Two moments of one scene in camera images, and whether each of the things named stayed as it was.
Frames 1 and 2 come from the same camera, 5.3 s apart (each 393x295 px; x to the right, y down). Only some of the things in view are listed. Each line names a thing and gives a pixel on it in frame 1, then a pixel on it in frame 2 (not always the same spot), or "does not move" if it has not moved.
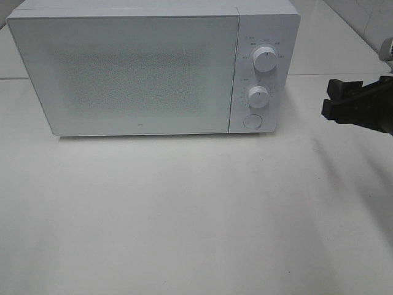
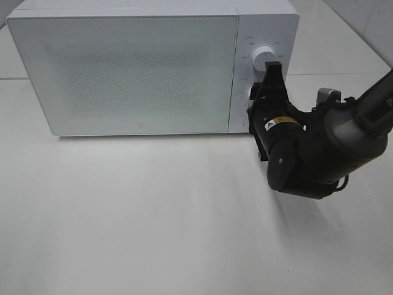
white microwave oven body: x=121 y=67 does not move
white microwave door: x=131 y=75 does not move
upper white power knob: x=264 y=59 does not move
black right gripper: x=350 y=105 -> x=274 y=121
